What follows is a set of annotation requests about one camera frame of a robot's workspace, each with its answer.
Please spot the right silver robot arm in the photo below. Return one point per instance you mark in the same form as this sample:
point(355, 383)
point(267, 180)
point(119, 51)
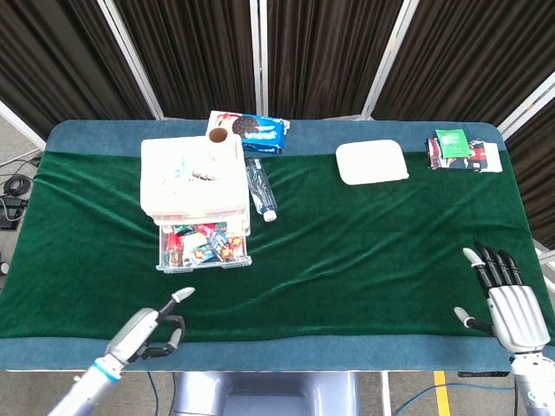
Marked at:
point(531, 385)

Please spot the black bar under table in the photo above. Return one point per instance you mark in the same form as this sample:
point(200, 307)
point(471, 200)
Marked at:
point(483, 374)

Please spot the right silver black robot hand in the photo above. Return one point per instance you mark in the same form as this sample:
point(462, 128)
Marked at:
point(516, 314)

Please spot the white plastic drawer box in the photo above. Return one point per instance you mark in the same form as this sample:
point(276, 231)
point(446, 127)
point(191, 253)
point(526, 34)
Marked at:
point(191, 182)

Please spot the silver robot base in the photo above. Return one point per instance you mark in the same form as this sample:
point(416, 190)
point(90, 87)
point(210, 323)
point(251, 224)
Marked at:
point(264, 394)

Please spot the green foil packet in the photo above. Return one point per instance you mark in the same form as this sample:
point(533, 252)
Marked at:
point(453, 143)

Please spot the blue table cover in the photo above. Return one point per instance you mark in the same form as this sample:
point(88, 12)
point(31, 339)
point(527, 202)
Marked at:
point(303, 355)

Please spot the clear plastic water bottle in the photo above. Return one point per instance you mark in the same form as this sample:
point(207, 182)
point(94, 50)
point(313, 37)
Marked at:
point(260, 190)

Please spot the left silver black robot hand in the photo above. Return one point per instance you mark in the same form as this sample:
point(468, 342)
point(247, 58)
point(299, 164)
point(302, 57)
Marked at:
point(134, 333)

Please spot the black power adapter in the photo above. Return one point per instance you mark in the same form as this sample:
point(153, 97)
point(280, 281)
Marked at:
point(11, 212)

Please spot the green velvet cloth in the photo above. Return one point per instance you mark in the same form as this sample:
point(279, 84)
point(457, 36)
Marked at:
point(325, 281)

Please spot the blue Oreo cookie box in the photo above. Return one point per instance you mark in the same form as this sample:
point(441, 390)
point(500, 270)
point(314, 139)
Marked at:
point(264, 134)

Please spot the brown curtain folding screen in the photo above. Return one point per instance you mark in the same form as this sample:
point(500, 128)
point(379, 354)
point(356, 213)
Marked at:
point(329, 52)

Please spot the clear drawer with colourful snacks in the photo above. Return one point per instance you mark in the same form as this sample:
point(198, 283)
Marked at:
point(204, 249)

